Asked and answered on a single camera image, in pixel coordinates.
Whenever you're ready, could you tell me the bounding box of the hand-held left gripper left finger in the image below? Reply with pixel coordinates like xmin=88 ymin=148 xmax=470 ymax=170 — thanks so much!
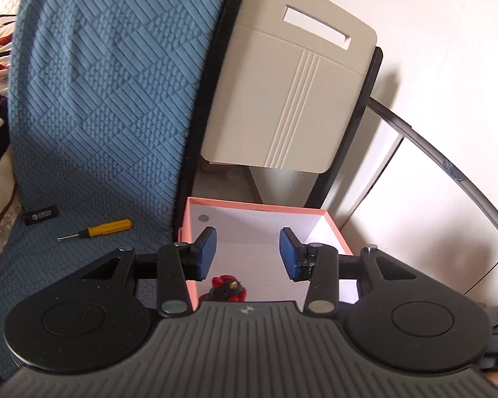
xmin=81 ymin=227 xmax=217 ymax=316

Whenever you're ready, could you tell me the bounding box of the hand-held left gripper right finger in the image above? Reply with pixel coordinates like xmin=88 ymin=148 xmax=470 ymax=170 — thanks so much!
xmin=279 ymin=227 xmax=418 ymax=315

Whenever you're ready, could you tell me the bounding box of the red and black figurine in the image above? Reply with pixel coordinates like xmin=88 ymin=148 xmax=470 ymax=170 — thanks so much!
xmin=199 ymin=274 xmax=248 ymax=304

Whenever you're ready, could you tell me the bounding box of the pink cardboard box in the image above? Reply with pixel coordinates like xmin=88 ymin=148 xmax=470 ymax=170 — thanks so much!
xmin=178 ymin=197 xmax=354 ymax=312

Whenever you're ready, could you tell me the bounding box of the beige folding chair back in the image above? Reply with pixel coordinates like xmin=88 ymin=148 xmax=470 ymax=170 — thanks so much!
xmin=200 ymin=0 xmax=377 ymax=173

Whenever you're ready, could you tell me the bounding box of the small black box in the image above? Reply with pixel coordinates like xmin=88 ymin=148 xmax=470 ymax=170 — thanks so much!
xmin=24 ymin=205 xmax=62 ymax=227

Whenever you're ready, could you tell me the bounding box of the black curved metal rod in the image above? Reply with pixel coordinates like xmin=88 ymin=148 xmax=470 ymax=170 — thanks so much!
xmin=367 ymin=95 xmax=498 ymax=299

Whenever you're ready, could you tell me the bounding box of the blue textured chair cover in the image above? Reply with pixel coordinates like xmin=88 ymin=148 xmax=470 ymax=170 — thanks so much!
xmin=0 ymin=0 xmax=230 ymax=382

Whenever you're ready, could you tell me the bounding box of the beige lace cloth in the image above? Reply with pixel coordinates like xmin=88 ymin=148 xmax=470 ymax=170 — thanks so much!
xmin=0 ymin=170 xmax=24 ymax=329

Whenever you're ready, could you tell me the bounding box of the yellow handled screwdriver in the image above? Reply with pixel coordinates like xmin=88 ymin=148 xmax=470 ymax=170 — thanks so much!
xmin=57 ymin=219 xmax=133 ymax=241

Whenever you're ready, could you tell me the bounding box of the black folding chair frame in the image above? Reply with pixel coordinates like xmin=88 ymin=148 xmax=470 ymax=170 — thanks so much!
xmin=311 ymin=47 xmax=383 ymax=216

